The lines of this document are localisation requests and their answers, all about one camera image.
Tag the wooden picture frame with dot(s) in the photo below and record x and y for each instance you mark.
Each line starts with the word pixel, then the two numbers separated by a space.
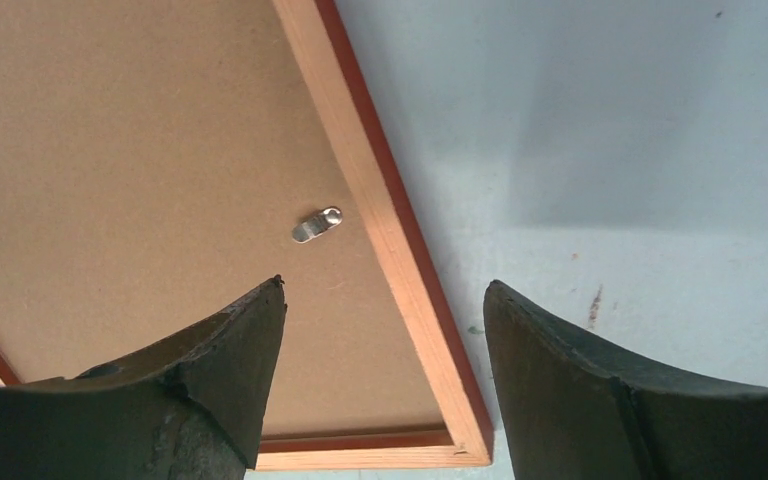
pixel 321 49

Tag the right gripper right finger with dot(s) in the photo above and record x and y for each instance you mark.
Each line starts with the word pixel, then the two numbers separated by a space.
pixel 576 406

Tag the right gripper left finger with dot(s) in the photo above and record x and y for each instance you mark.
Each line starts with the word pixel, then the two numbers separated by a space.
pixel 189 406

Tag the brown cardboard backing board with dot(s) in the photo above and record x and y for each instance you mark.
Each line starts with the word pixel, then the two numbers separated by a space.
pixel 158 160

